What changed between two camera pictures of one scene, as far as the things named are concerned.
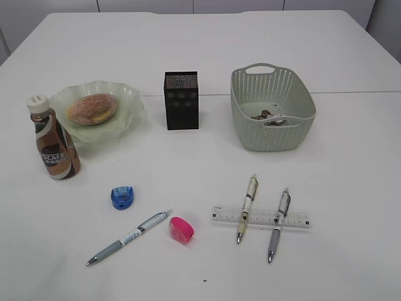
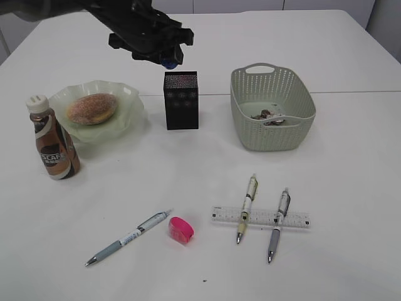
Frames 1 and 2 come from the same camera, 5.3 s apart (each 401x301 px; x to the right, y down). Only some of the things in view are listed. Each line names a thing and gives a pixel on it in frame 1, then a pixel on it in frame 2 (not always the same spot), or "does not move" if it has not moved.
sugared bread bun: x=93 y=109 does not move
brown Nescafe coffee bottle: x=57 y=148 does not move
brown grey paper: x=265 y=114 does not move
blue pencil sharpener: x=122 y=197 → x=169 y=64
